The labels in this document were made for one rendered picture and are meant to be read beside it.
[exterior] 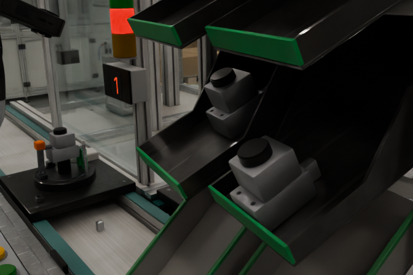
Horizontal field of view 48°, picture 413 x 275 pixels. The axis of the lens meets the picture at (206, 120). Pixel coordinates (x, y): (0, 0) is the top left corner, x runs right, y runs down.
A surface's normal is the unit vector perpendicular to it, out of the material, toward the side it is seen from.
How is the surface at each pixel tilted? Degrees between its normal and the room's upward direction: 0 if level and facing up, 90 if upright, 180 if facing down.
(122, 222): 0
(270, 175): 90
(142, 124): 90
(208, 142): 25
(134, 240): 0
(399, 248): 90
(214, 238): 45
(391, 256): 90
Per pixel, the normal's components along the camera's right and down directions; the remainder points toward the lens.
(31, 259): -0.02, -0.96
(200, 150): -0.39, -0.81
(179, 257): -0.64, -0.58
